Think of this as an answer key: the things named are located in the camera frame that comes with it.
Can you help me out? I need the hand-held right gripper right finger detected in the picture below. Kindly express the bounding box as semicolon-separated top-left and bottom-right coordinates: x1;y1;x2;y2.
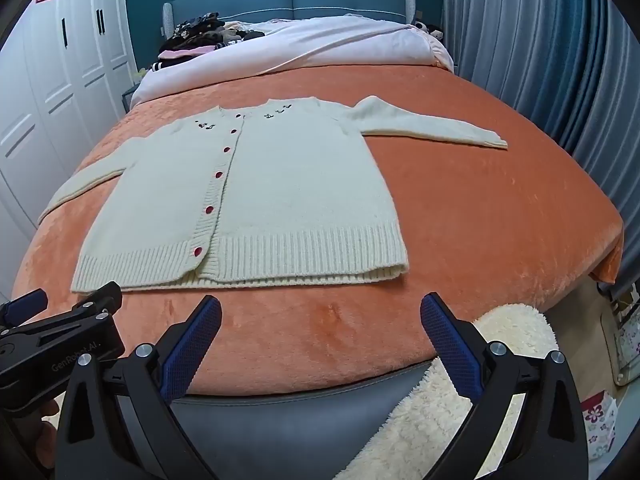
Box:
419;292;590;480

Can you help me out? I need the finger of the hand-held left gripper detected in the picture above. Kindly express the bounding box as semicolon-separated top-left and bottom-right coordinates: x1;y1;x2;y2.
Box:
0;282;123;346
0;289;48;328

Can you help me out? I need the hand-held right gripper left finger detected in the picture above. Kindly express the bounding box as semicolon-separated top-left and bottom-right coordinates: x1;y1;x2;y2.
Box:
54;294;223;480

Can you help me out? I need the cream knit cardigan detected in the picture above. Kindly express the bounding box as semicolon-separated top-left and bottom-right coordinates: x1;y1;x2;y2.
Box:
37;95;509;295

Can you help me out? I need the pile of dark clothes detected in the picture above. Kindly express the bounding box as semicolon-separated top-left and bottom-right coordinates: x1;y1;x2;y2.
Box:
150;10;266;73

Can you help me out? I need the person's left hand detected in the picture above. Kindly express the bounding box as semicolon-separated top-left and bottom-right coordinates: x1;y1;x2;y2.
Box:
15;400;62;471

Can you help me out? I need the cream fluffy rug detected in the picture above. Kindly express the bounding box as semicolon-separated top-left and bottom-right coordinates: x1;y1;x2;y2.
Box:
350;302;560;480

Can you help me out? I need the orange plush blanket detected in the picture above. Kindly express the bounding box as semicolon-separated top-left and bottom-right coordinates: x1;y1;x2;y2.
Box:
10;62;625;396

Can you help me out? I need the grey bed base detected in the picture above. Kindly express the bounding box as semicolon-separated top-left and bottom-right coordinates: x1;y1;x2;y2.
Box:
170;360;436;480

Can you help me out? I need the floral printed bag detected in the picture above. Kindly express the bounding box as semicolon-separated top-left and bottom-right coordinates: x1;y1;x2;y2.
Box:
580;392;618;461

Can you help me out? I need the clear storage box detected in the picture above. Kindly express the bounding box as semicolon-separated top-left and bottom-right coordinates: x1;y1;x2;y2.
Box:
597;285;640;386

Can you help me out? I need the white wardrobe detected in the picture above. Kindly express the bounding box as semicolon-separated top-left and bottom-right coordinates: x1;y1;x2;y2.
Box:
0;0;141;306

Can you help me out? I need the panda plush toy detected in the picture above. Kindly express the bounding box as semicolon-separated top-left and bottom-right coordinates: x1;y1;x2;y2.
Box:
411;20;446;41

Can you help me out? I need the blue pleated curtain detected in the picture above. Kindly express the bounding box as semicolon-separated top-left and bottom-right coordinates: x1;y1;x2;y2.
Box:
442;0;640;301

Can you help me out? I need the white quilt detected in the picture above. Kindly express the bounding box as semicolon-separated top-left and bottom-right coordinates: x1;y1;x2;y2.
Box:
129;16;455;108

